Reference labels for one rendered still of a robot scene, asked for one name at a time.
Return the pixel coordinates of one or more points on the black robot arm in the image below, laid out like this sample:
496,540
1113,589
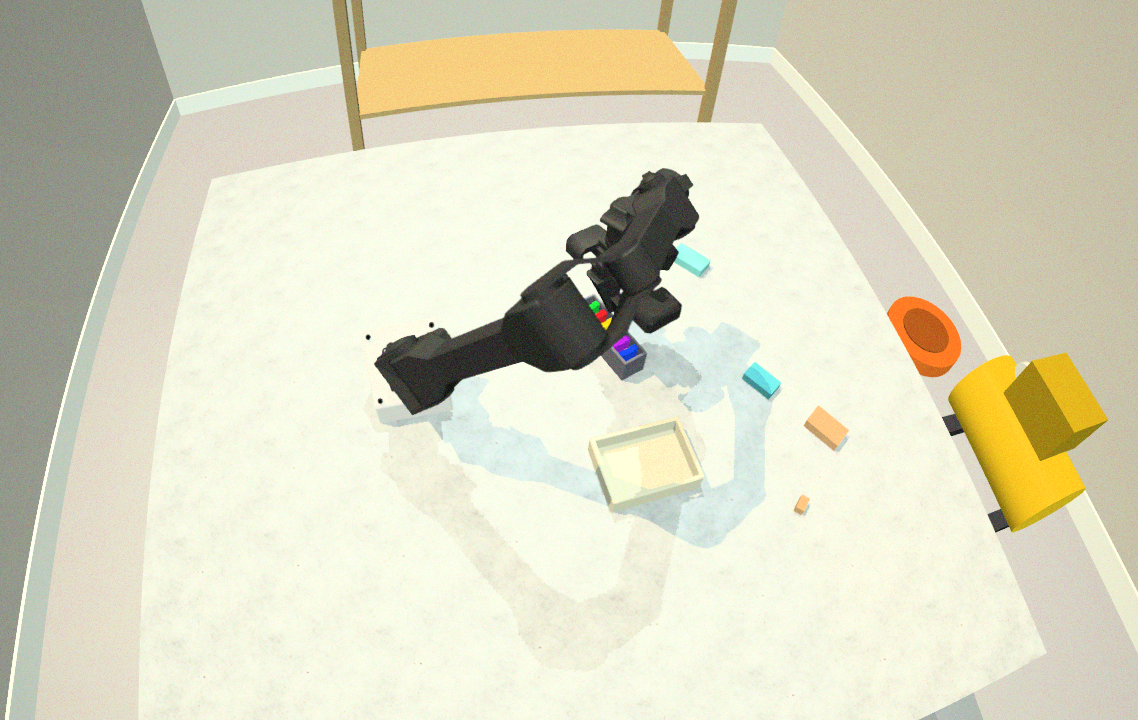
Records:
552,327

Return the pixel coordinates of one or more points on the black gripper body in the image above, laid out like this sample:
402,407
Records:
658,309

